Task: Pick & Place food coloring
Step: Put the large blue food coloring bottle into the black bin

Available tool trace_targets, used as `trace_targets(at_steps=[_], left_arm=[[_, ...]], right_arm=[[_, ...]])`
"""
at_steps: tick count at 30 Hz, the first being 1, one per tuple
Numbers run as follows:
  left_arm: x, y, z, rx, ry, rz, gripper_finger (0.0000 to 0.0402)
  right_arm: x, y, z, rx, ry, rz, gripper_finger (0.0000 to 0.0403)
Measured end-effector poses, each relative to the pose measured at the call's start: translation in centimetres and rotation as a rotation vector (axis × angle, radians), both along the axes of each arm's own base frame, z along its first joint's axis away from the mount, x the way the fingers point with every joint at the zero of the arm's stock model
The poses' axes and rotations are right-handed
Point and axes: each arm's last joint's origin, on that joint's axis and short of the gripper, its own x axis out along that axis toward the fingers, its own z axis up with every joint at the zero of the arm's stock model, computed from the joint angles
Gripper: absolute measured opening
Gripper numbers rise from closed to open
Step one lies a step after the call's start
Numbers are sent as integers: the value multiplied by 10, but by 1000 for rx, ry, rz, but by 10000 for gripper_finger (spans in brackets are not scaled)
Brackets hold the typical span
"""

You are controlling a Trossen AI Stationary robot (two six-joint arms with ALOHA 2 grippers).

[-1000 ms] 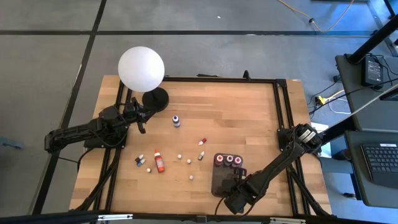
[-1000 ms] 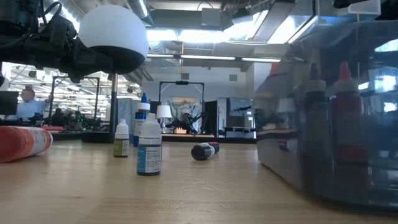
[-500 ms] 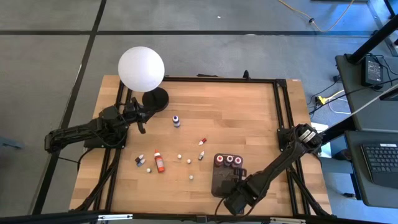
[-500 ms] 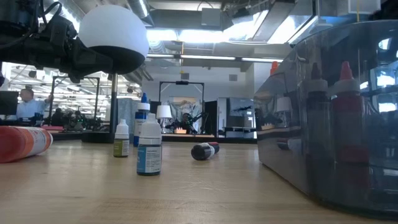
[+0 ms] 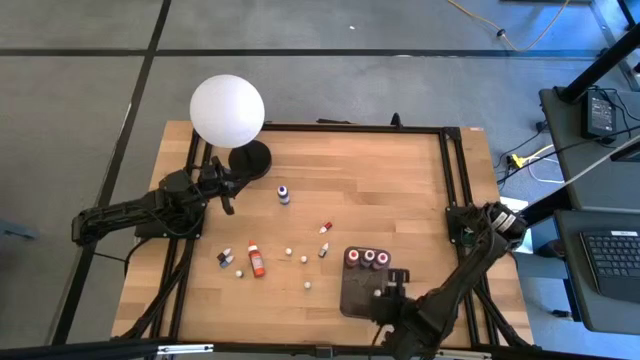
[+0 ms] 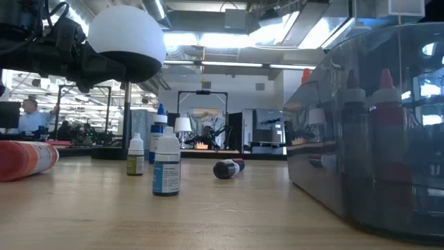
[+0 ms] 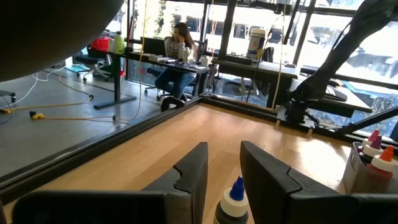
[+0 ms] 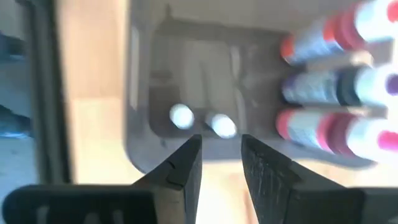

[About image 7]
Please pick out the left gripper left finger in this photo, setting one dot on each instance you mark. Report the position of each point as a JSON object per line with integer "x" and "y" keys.
{"x": 186, "y": 180}

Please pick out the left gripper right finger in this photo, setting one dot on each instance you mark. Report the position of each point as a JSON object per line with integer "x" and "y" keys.
{"x": 273, "y": 186}

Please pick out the large blue-capped colouring bottle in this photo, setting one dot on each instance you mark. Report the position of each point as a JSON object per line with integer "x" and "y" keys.
{"x": 233, "y": 205}

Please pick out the dark translucent plastic bin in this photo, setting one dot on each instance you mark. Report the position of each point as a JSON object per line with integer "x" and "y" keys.
{"x": 354, "y": 174}

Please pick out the large purple-capped colouring bottle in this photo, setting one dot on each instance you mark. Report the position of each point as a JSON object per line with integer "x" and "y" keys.
{"x": 373, "y": 151}

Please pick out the large orange-capped colouring bottle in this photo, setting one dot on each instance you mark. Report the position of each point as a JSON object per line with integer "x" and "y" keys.
{"x": 384, "y": 163}

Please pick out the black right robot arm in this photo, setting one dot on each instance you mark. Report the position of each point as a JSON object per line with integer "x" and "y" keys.
{"x": 342, "y": 46}

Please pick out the black clamp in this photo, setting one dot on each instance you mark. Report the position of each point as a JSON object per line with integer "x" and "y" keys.
{"x": 171, "y": 102}

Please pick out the black desk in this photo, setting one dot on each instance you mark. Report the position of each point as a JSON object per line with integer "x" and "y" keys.
{"x": 117, "y": 81}
{"x": 264, "y": 70}

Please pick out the person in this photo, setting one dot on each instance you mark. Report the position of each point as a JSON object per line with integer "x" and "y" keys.
{"x": 177, "y": 46}

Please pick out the white canister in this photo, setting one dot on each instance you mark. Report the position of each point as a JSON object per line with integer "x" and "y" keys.
{"x": 256, "y": 43}

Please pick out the black office chair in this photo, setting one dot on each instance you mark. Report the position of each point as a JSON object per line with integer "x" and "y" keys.
{"x": 93, "y": 63}

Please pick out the green bottle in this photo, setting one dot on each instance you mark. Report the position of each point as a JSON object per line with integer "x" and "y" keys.
{"x": 118, "y": 43}

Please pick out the red box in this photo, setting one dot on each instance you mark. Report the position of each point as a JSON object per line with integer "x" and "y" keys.
{"x": 101, "y": 44}

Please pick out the yellow power plug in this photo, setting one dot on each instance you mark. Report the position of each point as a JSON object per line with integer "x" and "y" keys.
{"x": 38, "y": 116}

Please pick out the black aluminium table frame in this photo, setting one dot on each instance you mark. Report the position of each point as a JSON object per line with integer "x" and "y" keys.
{"x": 93, "y": 151}

